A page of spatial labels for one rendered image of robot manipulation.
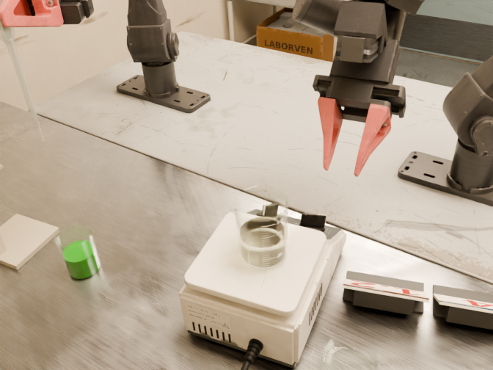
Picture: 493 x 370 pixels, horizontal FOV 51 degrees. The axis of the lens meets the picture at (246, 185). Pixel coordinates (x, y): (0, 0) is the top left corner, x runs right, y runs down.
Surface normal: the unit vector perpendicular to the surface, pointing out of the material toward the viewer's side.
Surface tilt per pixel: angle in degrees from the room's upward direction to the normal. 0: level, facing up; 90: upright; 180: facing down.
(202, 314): 90
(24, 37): 90
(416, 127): 0
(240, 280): 0
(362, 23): 41
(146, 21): 81
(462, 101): 58
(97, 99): 0
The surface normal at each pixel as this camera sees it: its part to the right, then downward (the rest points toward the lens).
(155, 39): -0.09, 0.47
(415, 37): -0.56, 0.52
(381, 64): -0.30, -0.24
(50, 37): 0.83, 0.30
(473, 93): -0.87, -0.40
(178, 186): -0.05, -0.80
